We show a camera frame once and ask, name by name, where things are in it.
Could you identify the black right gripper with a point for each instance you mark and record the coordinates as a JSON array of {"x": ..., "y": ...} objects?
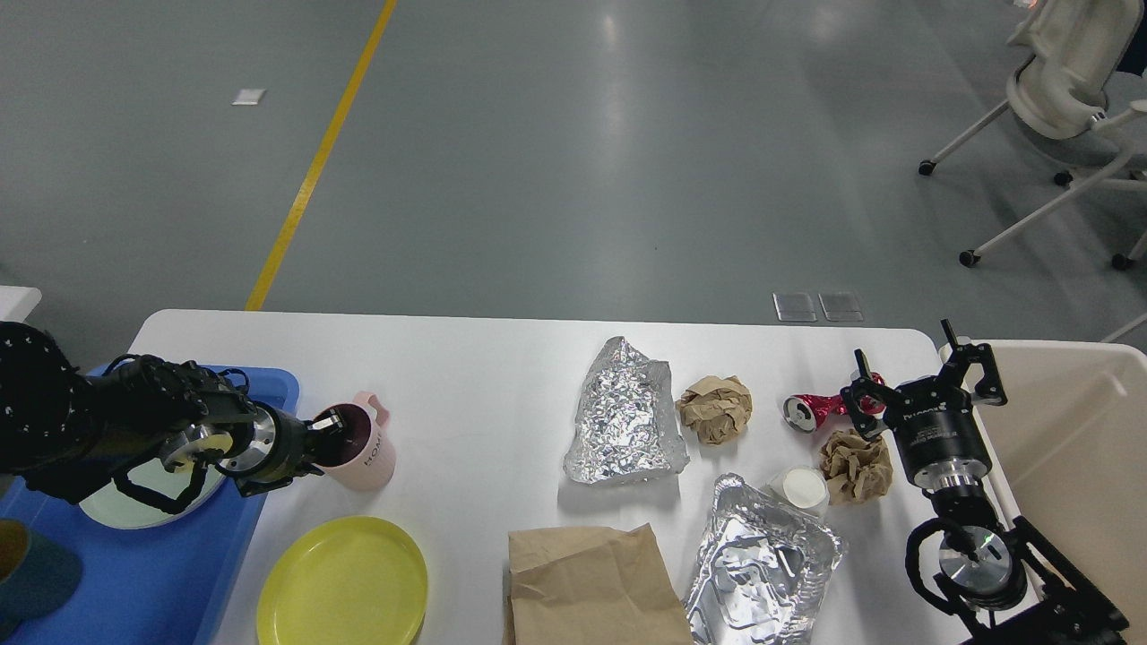
[{"x": 943, "y": 434}]

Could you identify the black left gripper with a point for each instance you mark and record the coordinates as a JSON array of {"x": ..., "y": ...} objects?
[{"x": 280, "y": 449}]

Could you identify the pink mug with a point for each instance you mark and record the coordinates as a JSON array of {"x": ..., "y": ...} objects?
[{"x": 363, "y": 458}]

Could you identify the dark teal mug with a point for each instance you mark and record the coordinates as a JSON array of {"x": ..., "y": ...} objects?
[{"x": 38, "y": 575}]

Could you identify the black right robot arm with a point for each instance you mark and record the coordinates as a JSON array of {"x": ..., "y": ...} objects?
[{"x": 1005, "y": 582}]

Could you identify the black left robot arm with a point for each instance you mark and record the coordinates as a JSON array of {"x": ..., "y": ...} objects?
[{"x": 151, "y": 428}]

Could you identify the crumpled brown paper wad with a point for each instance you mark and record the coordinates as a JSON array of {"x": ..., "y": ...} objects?
[{"x": 855, "y": 470}]

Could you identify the floor outlet plate right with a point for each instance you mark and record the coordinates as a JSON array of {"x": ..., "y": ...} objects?
[{"x": 841, "y": 306}]

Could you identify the floor outlet plate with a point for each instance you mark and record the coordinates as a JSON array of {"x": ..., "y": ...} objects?
[
  {"x": 794, "y": 307},
  {"x": 841, "y": 306}
]

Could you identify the crushed red can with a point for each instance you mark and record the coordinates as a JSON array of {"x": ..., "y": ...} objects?
[{"x": 807, "y": 412}]

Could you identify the beige plastic bin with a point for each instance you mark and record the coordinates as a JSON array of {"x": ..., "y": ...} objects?
[{"x": 1071, "y": 442}]

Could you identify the white paper cup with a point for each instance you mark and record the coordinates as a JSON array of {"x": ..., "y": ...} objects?
[{"x": 804, "y": 488}]

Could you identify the floor outlet plate left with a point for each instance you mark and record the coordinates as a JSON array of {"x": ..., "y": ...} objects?
[{"x": 794, "y": 307}]

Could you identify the yellow plate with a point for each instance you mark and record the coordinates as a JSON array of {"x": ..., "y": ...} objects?
[{"x": 354, "y": 580}]

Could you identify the crumpled brown paper ball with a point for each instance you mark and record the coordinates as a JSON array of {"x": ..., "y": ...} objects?
[{"x": 717, "y": 409}]

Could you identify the pale green plate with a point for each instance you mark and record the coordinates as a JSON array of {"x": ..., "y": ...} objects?
[{"x": 118, "y": 511}]

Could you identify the blue plastic tray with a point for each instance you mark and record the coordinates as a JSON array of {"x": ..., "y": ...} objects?
[{"x": 167, "y": 584}]

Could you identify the aluminium foil tray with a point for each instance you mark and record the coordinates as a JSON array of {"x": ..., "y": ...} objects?
[{"x": 762, "y": 569}]

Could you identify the crumpled aluminium foil sheet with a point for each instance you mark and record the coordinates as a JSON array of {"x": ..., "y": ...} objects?
[{"x": 625, "y": 428}]

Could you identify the brown paper bag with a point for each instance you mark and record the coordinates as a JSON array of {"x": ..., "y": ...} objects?
[{"x": 590, "y": 585}]

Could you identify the white office chair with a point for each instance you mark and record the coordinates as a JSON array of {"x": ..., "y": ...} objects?
[{"x": 1058, "y": 99}]

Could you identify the white side table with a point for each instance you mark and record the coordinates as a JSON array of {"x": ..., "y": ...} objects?
[{"x": 17, "y": 303}]

